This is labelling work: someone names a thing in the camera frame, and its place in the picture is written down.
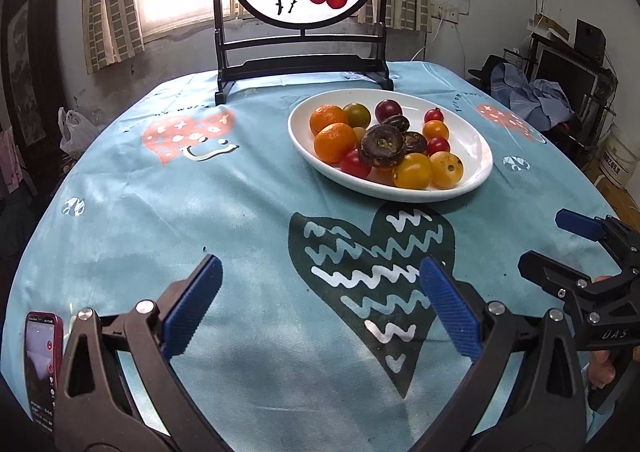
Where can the spotted yellow tomato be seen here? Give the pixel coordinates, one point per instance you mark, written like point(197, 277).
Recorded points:
point(446, 170)

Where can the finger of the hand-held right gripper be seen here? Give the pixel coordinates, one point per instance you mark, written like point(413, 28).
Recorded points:
point(580, 224)
point(542, 272)

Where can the white wall socket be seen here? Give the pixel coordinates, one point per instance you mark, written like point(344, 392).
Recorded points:
point(445, 12)

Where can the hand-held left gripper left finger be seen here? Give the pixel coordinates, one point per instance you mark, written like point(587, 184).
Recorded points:
point(192, 304)

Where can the white oval plate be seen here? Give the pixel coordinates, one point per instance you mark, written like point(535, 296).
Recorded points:
point(470, 142)

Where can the small green olive fruit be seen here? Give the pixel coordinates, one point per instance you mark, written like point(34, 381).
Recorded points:
point(358, 134)

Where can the person's right hand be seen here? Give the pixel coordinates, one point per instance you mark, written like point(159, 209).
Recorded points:
point(601, 369)

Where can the small orange tomato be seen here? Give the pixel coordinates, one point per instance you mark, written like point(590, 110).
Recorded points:
point(435, 130)

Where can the dark brown round fruit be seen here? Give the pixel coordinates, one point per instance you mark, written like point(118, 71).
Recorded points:
point(381, 146)
point(397, 123)
point(416, 142)

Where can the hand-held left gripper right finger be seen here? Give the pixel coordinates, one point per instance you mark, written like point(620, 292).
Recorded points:
point(450, 309)

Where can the dark framed wall picture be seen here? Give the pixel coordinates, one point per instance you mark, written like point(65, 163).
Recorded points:
point(25, 57)

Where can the black framed persimmon table screen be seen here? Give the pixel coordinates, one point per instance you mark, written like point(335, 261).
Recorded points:
point(300, 65)

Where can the red cherry tomato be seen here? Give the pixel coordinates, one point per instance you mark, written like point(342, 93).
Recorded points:
point(438, 146)
point(434, 116)
point(354, 164)

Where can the light blue printed tablecloth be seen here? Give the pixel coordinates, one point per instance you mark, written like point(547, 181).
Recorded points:
point(200, 212)

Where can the black speaker box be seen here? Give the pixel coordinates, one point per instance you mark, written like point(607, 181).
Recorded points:
point(590, 38)

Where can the green orange mandarin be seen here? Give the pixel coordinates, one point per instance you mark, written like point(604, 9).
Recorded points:
point(356, 115)

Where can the blue crumpled clothing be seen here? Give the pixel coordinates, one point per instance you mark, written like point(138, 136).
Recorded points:
point(530, 95)

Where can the white plastic bag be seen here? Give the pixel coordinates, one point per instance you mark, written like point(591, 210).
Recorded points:
point(77, 132)

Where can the red smartphone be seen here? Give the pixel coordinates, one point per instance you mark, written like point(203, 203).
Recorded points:
point(42, 372)

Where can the dark computer monitor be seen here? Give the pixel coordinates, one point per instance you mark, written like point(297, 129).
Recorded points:
point(562, 70)

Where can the white plastic bucket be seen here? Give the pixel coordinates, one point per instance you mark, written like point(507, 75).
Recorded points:
point(620, 157)

